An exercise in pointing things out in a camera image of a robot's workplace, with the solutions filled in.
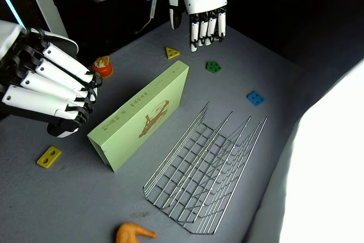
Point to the yellow two-hole block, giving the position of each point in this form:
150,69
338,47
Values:
49,157

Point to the cyan light strip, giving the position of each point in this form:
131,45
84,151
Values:
11,5

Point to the light green hardcover book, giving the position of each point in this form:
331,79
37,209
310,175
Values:
133,120

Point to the blue square peg block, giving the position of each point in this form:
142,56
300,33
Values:
255,98

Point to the grey table cloth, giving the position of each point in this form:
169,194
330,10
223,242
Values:
85,197

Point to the yellow triangle peg block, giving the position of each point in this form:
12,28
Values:
172,53

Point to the green pentagon peg block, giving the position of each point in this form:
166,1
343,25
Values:
213,67

